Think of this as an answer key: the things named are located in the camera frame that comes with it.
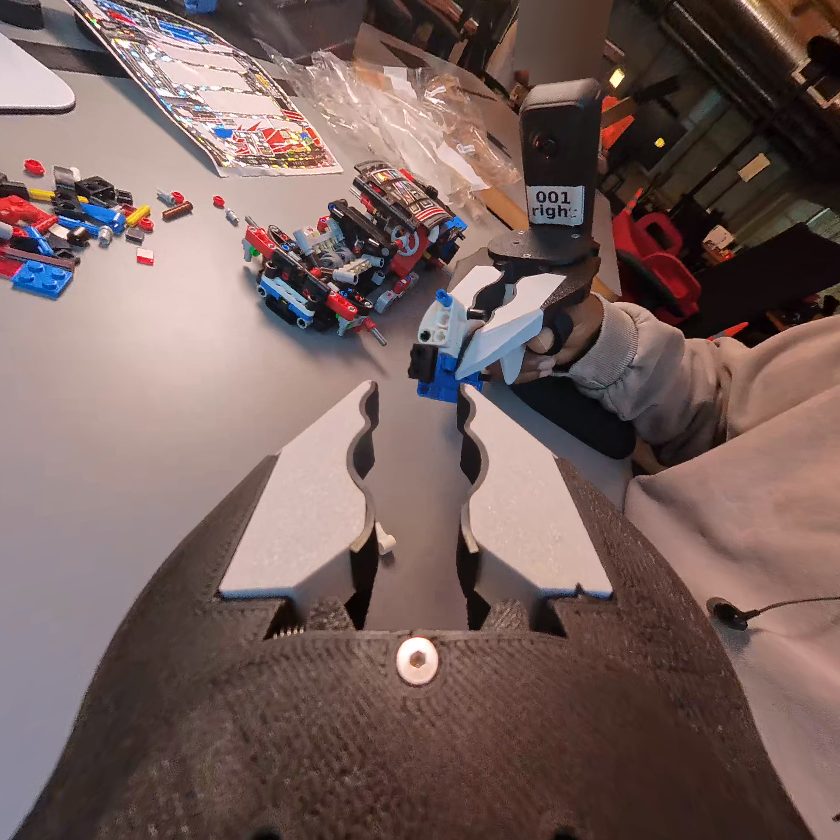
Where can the white triangular lego beam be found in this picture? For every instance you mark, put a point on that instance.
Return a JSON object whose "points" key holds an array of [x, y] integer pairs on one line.
{"points": [[443, 321]]}

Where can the small white lego connector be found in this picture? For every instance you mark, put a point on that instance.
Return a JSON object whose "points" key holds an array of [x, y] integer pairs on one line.
{"points": [[386, 541]]}

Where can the person's right forearm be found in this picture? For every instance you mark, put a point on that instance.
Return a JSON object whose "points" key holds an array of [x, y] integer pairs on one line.
{"points": [[689, 380]]}

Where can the white book stand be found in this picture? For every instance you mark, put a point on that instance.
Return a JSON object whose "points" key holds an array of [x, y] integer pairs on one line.
{"points": [[26, 85]]}

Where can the blue and white lego panel assembly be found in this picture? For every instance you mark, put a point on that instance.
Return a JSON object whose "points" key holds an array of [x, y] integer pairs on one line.
{"points": [[446, 387]]}

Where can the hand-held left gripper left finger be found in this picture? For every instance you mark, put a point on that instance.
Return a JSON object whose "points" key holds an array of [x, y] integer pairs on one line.
{"points": [[295, 525]]}

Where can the black padded wrist rest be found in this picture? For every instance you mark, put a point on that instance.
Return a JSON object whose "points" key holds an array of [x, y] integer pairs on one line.
{"points": [[577, 420]]}

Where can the partly built lego car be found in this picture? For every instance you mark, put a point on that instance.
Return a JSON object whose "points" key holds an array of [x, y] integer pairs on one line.
{"points": [[354, 256]]}

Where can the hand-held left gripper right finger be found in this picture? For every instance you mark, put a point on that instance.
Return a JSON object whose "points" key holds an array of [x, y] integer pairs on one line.
{"points": [[538, 525]]}

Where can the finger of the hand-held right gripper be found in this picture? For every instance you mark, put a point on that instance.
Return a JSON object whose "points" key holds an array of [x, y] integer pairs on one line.
{"points": [[469, 289], [518, 315]]}

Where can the dark brown lego bar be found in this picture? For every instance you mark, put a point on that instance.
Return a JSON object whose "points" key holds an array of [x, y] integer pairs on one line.
{"points": [[177, 211]]}

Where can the metal air duct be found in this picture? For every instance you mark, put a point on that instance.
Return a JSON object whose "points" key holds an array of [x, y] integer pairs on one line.
{"points": [[754, 39]]}

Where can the person's torso beige hoodie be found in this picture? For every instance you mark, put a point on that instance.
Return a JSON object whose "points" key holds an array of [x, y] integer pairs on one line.
{"points": [[774, 525]]}

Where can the pile of mixed lego pieces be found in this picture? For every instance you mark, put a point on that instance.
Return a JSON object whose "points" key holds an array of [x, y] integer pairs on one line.
{"points": [[59, 229]]}

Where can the crumpled clear plastic bags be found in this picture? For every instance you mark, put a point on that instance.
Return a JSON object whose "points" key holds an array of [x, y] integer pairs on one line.
{"points": [[407, 111]]}

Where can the lego sticker sheet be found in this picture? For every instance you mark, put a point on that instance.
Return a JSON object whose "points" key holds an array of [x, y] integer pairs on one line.
{"points": [[210, 98]]}

